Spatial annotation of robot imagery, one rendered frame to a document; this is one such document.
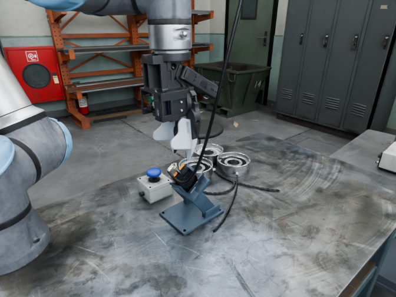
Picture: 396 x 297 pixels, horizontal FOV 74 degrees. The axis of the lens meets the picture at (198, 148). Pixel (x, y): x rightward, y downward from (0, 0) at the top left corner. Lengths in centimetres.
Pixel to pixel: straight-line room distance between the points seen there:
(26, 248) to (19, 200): 10
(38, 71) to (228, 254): 381
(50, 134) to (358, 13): 321
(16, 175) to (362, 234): 73
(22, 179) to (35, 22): 383
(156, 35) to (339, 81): 317
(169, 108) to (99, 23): 412
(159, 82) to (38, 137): 30
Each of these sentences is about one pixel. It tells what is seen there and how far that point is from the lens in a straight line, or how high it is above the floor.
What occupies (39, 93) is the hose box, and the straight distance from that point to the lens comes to 418.
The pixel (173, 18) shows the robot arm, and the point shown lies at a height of 123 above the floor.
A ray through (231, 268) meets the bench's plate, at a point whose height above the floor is 80.
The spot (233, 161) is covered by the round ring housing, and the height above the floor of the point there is 82.
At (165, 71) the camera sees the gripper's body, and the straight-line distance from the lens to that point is 48.
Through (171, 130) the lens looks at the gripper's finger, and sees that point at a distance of 57.
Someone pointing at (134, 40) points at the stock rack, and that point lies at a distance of 451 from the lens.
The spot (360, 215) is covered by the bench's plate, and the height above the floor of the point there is 80.
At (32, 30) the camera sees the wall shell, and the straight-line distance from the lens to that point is 434.
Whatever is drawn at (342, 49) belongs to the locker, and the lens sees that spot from 351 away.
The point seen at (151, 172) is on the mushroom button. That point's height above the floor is 87.
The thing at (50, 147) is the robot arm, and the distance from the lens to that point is 66.
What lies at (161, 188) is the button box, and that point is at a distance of 72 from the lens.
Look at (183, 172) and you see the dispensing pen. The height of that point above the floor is 93.
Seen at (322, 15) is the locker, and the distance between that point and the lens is 365.
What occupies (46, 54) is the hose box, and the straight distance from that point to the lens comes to 414.
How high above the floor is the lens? 122
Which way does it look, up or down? 25 degrees down
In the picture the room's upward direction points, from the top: straight up
